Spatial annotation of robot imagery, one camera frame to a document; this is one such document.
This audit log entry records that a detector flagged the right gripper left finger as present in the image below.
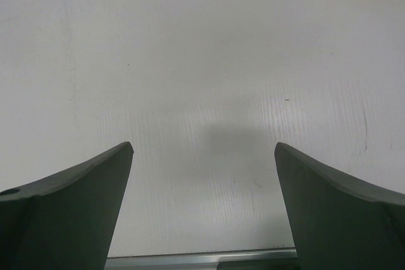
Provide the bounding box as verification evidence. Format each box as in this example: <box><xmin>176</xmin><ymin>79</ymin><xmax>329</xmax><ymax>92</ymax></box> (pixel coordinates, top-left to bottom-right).
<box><xmin>1</xmin><ymin>142</ymin><xmax>134</xmax><ymax>269</ymax></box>

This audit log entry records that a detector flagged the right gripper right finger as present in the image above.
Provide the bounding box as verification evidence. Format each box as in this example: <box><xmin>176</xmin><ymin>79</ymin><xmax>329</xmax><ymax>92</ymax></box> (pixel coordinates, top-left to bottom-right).
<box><xmin>274</xmin><ymin>142</ymin><xmax>404</xmax><ymax>269</ymax></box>

